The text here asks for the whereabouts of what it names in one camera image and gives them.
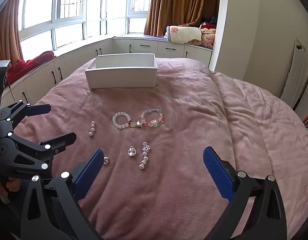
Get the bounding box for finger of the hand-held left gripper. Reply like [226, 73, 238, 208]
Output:
[0, 100, 52, 137]
[0, 132, 77, 181]

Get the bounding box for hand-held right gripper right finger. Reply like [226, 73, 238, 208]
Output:
[203, 146, 287, 240]

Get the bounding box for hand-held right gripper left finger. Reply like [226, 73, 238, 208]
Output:
[19, 149, 105, 240]

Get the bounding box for pearl earring with flower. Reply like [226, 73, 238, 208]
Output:
[138, 142, 151, 170]

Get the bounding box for white bead bracelet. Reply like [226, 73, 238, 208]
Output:
[112, 112, 144, 130]

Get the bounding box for colourful bead bracelet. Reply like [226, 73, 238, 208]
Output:
[140, 108, 165, 128]

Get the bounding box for white rectangular storage box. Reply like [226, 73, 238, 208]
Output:
[84, 53, 159, 92]

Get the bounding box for person's left hand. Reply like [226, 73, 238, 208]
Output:
[0, 176, 21, 204]

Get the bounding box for red cloth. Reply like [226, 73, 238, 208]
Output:
[5, 51, 57, 84]

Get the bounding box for brown curtain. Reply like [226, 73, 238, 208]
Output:
[144, 0, 226, 37]
[0, 5, 24, 64]

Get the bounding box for pink fleece blanket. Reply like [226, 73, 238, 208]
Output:
[15, 56, 308, 240]

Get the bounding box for white framed bay window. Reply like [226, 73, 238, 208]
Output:
[18, 0, 154, 53]

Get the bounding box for white window seat cabinet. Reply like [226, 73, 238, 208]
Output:
[0, 37, 213, 110]

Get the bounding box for white door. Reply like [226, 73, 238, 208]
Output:
[280, 37, 307, 108]

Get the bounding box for pink fluffy blanket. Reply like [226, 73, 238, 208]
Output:
[200, 27, 217, 48]

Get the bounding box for cream floral pillow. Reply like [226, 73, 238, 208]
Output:
[166, 25, 202, 45]

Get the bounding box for black cable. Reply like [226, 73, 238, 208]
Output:
[5, 79, 17, 102]

